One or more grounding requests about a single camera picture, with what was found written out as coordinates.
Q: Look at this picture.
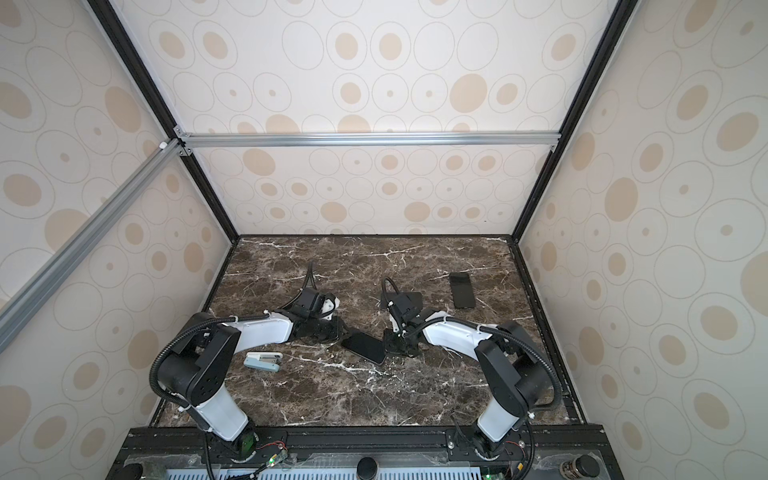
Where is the black phone with pink case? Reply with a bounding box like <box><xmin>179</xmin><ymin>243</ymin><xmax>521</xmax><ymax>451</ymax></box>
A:
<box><xmin>341</xmin><ymin>331</ymin><xmax>387</xmax><ymax>365</ymax></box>

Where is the blue-edged phone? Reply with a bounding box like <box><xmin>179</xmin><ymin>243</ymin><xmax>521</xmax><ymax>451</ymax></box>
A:
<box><xmin>380</xmin><ymin>292</ymin><xmax>423</xmax><ymax>312</ymax></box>

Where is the silver-edged black phone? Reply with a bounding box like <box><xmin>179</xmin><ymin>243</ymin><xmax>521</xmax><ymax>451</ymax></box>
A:
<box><xmin>448</xmin><ymin>272</ymin><xmax>476</xmax><ymax>309</ymax></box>

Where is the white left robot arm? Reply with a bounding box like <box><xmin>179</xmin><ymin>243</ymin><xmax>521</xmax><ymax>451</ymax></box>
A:
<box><xmin>149</xmin><ymin>265</ymin><xmax>344</xmax><ymax>460</ymax></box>

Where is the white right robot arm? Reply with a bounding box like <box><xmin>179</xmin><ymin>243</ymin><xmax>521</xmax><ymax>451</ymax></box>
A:
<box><xmin>380</xmin><ymin>277</ymin><xmax>562</xmax><ymax>479</ymax></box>

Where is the light blue stapler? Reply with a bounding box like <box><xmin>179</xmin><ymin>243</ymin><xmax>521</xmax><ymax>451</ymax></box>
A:
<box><xmin>243</xmin><ymin>352</ymin><xmax>283</xmax><ymax>372</ymax></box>

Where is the black knob centre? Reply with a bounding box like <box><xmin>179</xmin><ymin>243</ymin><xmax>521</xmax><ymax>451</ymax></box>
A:
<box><xmin>355</xmin><ymin>457</ymin><xmax>379</xmax><ymax>480</ymax></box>

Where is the brown-capped jar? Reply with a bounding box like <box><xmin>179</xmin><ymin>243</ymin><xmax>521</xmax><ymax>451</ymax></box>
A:
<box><xmin>559</xmin><ymin>454</ymin><xmax>601</xmax><ymax>480</ymax></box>

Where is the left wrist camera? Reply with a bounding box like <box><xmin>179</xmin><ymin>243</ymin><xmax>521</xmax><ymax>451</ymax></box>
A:
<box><xmin>290</xmin><ymin>287</ymin><xmax>339</xmax><ymax>320</ymax></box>

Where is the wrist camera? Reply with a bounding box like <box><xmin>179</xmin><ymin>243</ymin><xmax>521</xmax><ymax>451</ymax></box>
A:
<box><xmin>290</xmin><ymin>287</ymin><xmax>339</xmax><ymax>320</ymax></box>
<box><xmin>386</xmin><ymin>292</ymin><xmax>423</xmax><ymax>333</ymax></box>

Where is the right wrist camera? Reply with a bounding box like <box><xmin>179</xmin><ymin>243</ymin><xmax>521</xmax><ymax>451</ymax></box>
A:
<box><xmin>386</xmin><ymin>292</ymin><xmax>423</xmax><ymax>333</ymax></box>

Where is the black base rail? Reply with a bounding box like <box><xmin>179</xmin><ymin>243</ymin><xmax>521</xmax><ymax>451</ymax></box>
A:
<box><xmin>107</xmin><ymin>424</ymin><xmax>623</xmax><ymax>479</ymax></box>

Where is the silver aluminium rail back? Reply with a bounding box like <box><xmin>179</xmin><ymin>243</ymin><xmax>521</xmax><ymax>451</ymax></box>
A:
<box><xmin>181</xmin><ymin>131</ymin><xmax>560</xmax><ymax>148</ymax></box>

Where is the silver aluminium rail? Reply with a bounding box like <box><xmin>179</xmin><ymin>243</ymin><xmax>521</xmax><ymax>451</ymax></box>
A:
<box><xmin>181</xmin><ymin>131</ymin><xmax>560</xmax><ymax>148</ymax></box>
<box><xmin>1</xmin><ymin>139</ymin><xmax>182</xmax><ymax>350</ymax></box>

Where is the silver aluminium rail left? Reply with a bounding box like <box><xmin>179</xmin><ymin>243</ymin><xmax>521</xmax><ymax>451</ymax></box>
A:
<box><xmin>1</xmin><ymin>139</ymin><xmax>182</xmax><ymax>350</ymax></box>

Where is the black corner frame post left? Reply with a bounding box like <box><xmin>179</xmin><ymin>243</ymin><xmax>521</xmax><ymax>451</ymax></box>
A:
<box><xmin>87</xmin><ymin>0</ymin><xmax>240</xmax><ymax>245</ymax></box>

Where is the black corner frame post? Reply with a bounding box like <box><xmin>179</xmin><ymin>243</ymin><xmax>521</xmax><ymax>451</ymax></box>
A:
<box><xmin>511</xmin><ymin>0</ymin><xmax>638</xmax><ymax>245</ymax></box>
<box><xmin>87</xmin><ymin>0</ymin><xmax>240</xmax><ymax>245</ymax></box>

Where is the black corner frame post right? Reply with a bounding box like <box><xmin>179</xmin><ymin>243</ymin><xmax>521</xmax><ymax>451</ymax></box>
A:
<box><xmin>511</xmin><ymin>0</ymin><xmax>638</xmax><ymax>245</ymax></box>

